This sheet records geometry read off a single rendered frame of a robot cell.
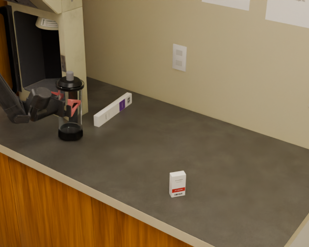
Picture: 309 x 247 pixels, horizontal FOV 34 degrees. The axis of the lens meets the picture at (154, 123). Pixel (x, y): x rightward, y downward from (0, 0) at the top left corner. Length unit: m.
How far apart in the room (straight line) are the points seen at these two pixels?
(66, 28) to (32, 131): 0.45
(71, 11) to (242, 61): 0.70
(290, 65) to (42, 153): 1.00
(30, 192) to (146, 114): 0.59
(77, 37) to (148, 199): 0.75
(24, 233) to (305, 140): 1.25
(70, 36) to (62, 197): 0.63
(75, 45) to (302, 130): 0.96
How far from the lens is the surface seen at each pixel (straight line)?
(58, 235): 2.14
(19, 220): 2.30
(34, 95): 1.81
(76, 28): 2.08
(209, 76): 2.19
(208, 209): 1.68
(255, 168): 1.91
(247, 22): 2.04
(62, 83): 1.94
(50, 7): 1.97
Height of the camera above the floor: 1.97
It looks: 29 degrees down
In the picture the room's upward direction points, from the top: 1 degrees clockwise
